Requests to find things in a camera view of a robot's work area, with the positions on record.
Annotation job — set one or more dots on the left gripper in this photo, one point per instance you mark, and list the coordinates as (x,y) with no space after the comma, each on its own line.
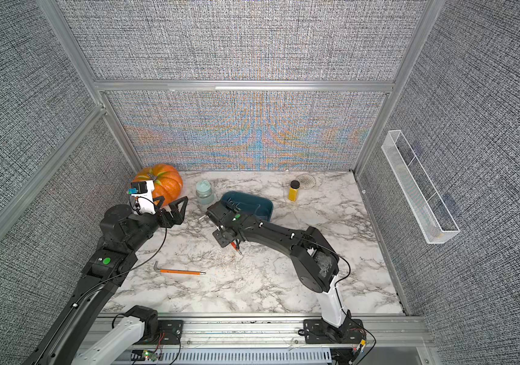
(179,217)

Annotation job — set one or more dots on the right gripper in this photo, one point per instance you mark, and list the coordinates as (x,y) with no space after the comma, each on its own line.
(219,239)

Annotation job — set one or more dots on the red handled hex key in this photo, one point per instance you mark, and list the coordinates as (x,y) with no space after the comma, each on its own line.
(234,244)

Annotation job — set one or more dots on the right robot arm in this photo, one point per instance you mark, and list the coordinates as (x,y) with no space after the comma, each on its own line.
(315,262)

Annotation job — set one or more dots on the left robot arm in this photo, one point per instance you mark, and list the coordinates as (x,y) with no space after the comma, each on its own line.
(100,279)

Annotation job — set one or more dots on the teal plastic storage box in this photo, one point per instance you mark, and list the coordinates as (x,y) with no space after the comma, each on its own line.
(250,204)

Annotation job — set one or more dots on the orange decorative pumpkin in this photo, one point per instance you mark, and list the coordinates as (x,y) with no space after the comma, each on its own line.
(167,181)

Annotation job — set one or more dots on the mint green lidded jar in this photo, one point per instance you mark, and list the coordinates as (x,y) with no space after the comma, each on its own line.
(204,192)

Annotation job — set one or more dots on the yellow bottle black cap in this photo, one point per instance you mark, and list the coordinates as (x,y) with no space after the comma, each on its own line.
(294,188)

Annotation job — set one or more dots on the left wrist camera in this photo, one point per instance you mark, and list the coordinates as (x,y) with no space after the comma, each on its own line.
(141,197)

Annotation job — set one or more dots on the aluminium front rail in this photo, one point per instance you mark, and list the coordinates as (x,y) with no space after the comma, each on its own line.
(280,330)

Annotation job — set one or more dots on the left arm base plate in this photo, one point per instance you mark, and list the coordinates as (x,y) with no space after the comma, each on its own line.
(166,332)

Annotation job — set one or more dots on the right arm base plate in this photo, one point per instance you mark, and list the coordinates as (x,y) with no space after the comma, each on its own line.
(319,332)

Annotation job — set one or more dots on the white slotted cable duct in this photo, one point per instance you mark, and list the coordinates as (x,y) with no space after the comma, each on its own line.
(230,356)

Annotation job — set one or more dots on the clear acrylic wall shelf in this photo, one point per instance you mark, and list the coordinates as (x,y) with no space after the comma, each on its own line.
(434,218)

